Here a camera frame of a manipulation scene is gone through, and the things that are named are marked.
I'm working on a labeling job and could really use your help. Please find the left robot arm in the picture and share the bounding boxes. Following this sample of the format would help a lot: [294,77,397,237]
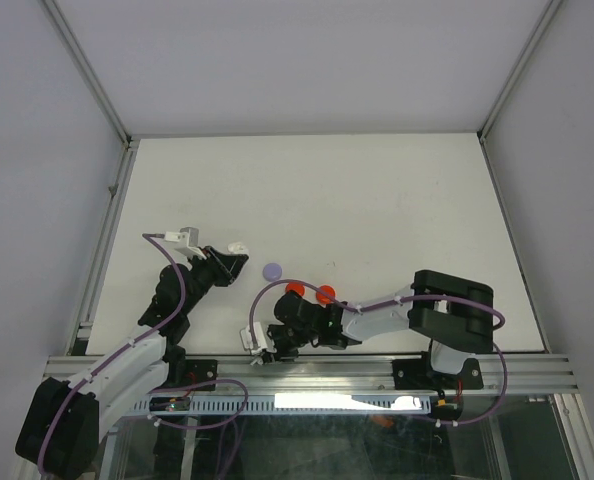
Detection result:
[15,246,249,479]

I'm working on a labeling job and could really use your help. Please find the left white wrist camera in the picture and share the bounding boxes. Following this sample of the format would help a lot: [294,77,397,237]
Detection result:
[163,227,205,259]

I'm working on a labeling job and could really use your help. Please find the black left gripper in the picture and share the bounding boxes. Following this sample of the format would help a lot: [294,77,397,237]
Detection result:
[180,245,246,315]

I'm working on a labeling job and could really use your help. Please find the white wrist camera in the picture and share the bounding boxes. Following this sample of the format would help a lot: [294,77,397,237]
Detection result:
[163,227,205,259]
[240,322,269,365]

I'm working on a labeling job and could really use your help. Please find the white slotted cable duct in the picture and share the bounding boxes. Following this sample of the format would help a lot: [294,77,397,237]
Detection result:
[126,393,431,417]

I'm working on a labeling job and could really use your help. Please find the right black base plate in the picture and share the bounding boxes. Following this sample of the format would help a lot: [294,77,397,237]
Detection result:
[391,356,483,391]

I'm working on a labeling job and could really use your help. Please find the purple earbud case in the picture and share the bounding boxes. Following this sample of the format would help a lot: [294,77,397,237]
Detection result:
[262,262,283,282]

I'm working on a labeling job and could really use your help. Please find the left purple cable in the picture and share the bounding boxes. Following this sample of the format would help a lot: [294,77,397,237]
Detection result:
[37,232,250,480]

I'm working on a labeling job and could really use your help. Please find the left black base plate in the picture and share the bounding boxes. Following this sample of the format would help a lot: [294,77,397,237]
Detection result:
[161,358,218,391]

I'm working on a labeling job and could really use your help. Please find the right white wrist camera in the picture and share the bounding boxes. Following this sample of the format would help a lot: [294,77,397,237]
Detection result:
[240,322,269,365]

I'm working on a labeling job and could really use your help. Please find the white earbud case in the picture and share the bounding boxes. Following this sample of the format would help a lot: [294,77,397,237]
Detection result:
[227,242,249,255]

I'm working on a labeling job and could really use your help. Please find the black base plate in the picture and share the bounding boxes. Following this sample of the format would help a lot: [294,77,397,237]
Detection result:
[391,356,483,391]
[161,358,218,391]

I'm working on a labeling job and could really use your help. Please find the orange earbud case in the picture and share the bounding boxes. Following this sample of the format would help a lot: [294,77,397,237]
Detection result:
[316,285,336,305]
[285,281,305,296]

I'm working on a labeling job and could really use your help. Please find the aluminium mounting rail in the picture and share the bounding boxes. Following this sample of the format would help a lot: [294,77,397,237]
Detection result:
[44,353,576,397]

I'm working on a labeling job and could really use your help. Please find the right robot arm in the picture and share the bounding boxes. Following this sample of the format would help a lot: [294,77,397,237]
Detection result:
[249,270,505,387]

